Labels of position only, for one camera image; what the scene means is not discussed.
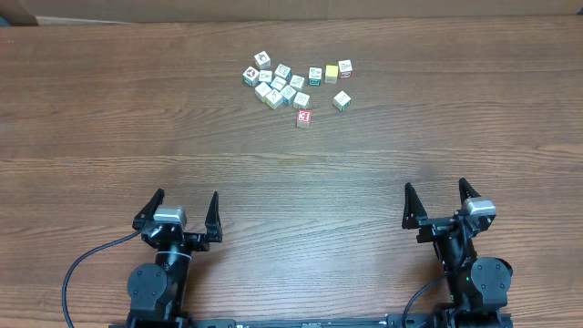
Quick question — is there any white block centre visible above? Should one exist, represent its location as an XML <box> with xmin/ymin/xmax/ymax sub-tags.
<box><xmin>270</xmin><ymin>76</ymin><xmax>287</xmax><ymax>92</ymax></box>

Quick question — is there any top red picture block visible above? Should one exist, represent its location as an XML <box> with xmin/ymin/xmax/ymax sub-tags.
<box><xmin>254</xmin><ymin>51</ymin><xmax>271</xmax><ymax>70</ymax></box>

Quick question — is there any blue-sided block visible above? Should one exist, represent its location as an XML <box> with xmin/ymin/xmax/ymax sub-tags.
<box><xmin>281</xmin><ymin>85</ymin><xmax>297</xmax><ymax>106</ymax></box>

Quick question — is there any red-sided block far right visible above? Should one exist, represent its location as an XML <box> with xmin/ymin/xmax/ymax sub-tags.
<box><xmin>338</xmin><ymin>59</ymin><xmax>353</xmax><ymax>79</ymax></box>

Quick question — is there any white block lower left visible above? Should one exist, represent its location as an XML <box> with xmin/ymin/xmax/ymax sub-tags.
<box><xmin>255</xmin><ymin>82</ymin><xmax>271</xmax><ymax>102</ymax></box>

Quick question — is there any green letter B block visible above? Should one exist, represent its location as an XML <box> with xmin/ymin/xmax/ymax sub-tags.
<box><xmin>308</xmin><ymin>67</ymin><xmax>322</xmax><ymax>86</ymax></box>

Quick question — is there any green letter R block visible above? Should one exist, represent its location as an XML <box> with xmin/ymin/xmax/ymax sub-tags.
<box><xmin>332</xmin><ymin>91</ymin><xmax>352</xmax><ymax>111</ymax></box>

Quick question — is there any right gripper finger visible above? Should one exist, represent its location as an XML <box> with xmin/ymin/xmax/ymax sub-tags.
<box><xmin>458</xmin><ymin>178</ymin><xmax>480</xmax><ymax>204</ymax></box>
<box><xmin>402</xmin><ymin>182</ymin><xmax>428</xmax><ymax>230</ymax></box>

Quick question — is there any yellow-sided block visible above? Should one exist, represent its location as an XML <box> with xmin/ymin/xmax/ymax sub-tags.
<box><xmin>265</xmin><ymin>89</ymin><xmax>283</xmax><ymax>109</ymax></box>

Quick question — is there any left red circle block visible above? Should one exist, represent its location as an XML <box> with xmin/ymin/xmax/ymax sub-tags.
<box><xmin>242</xmin><ymin>67</ymin><xmax>260</xmax><ymax>87</ymax></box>

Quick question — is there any green print block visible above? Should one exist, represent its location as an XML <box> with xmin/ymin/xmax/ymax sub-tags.
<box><xmin>274</xmin><ymin>64</ymin><xmax>292</xmax><ymax>81</ymax></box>

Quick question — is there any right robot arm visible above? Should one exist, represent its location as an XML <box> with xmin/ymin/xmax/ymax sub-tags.
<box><xmin>401</xmin><ymin>178</ymin><xmax>513</xmax><ymax>328</ymax></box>

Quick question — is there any red number three block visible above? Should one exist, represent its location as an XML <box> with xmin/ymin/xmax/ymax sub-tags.
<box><xmin>296</xmin><ymin>109</ymin><xmax>312</xmax><ymax>128</ymax></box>

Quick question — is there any white block green side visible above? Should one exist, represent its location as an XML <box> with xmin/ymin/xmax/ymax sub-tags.
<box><xmin>289</xmin><ymin>75</ymin><xmax>305</xmax><ymax>91</ymax></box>

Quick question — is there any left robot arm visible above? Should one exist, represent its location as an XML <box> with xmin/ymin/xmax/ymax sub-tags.
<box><xmin>126</xmin><ymin>189</ymin><xmax>222</xmax><ymax>327</ymax></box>

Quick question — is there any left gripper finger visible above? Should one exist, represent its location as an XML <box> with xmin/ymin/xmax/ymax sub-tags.
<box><xmin>132</xmin><ymin>189</ymin><xmax>165</xmax><ymax>231</ymax></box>
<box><xmin>205</xmin><ymin>191</ymin><xmax>222</xmax><ymax>242</ymax></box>

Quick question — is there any white block blue print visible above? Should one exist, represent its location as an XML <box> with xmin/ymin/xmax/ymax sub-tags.
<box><xmin>259</xmin><ymin>70</ymin><xmax>273</xmax><ymax>85</ymax></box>

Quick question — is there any yellow top block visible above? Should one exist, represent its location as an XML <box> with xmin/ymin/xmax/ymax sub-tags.
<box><xmin>324</xmin><ymin>65</ymin><xmax>339</xmax><ymax>84</ymax></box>

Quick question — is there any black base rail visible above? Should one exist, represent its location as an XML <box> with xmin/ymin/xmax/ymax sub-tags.
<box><xmin>109</xmin><ymin>314</ymin><xmax>514</xmax><ymax>328</ymax></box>

